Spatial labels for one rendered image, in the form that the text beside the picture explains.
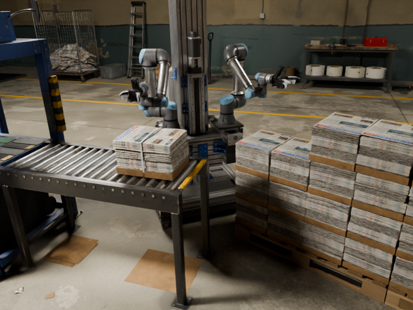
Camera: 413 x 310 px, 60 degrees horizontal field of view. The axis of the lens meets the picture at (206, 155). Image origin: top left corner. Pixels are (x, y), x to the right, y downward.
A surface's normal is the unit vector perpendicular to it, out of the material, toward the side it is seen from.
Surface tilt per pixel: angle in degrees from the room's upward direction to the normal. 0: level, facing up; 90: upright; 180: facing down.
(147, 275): 0
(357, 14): 90
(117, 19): 90
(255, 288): 0
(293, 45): 90
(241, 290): 0
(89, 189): 90
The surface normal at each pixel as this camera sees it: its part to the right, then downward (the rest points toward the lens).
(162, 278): -0.02, -0.92
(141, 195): -0.31, 0.37
